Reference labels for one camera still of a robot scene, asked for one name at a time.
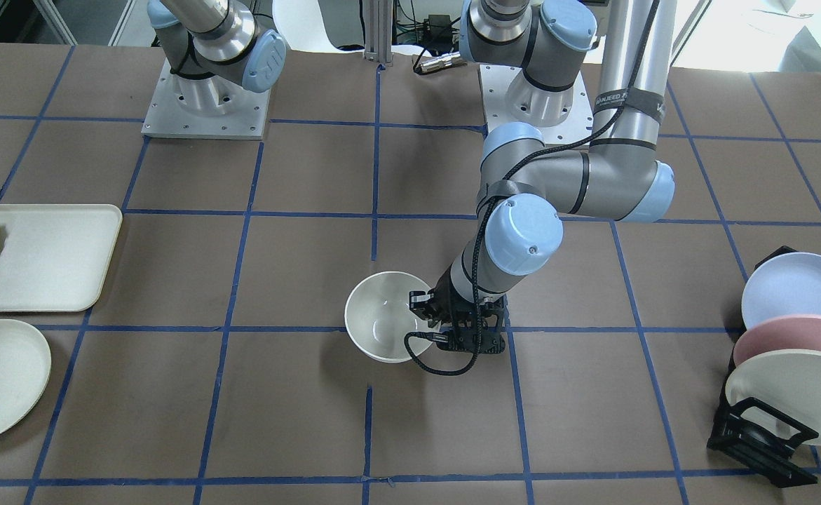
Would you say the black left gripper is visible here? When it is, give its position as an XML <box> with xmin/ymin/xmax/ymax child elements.
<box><xmin>408</xmin><ymin>271</ymin><xmax>506</xmax><ymax>355</ymax></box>

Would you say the white bowl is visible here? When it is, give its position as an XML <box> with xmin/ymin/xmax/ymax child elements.
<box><xmin>344</xmin><ymin>271</ymin><xmax>430</xmax><ymax>363</ymax></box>

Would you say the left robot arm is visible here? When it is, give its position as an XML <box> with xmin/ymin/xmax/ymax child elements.
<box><xmin>404</xmin><ymin>1</ymin><xmax>677</xmax><ymax>355</ymax></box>

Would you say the white chair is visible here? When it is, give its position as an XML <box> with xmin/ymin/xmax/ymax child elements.
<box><xmin>271</xmin><ymin>1</ymin><xmax>363</xmax><ymax>53</ymax></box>

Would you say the blue plate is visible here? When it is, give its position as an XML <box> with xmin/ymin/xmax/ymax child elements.
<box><xmin>740</xmin><ymin>252</ymin><xmax>821</xmax><ymax>329</ymax></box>

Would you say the white rectangular tray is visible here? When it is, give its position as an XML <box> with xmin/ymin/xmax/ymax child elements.
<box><xmin>0</xmin><ymin>203</ymin><xmax>123</xmax><ymax>313</ymax></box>

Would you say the cream plate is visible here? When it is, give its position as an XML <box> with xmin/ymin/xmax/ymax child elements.
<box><xmin>724</xmin><ymin>349</ymin><xmax>821</xmax><ymax>445</ymax></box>

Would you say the pink plate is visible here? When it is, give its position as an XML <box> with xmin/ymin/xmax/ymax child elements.
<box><xmin>733</xmin><ymin>314</ymin><xmax>821</xmax><ymax>365</ymax></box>

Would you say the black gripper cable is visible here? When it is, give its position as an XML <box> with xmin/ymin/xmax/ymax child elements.
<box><xmin>403</xmin><ymin>0</ymin><xmax>663</xmax><ymax>377</ymax></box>

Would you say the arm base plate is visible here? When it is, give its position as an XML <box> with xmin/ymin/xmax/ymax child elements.
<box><xmin>480</xmin><ymin>66</ymin><xmax>593</xmax><ymax>146</ymax></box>
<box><xmin>142</xmin><ymin>62</ymin><xmax>271</xmax><ymax>140</ymax></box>

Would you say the aluminium frame post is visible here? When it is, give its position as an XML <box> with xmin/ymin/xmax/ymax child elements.
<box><xmin>361</xmin><ymin>0</ymin><xmax>394</xmax><ymax>67</ymax></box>

